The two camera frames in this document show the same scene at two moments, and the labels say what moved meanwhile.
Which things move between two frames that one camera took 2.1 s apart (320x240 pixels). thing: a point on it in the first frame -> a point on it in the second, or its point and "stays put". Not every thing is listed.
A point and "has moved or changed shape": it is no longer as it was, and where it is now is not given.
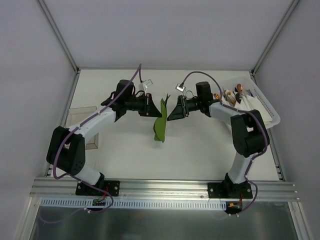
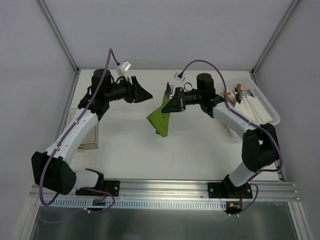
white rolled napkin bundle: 249,103 stays put
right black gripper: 184,106 -> 179,99
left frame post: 59,34 stays put
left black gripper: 146,105 -> 132,90
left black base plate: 112,186 stays put
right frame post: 292,6 stays put
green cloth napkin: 160,126 has moved or changed shape
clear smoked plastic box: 75,115 stays put
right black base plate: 224,190 stays put
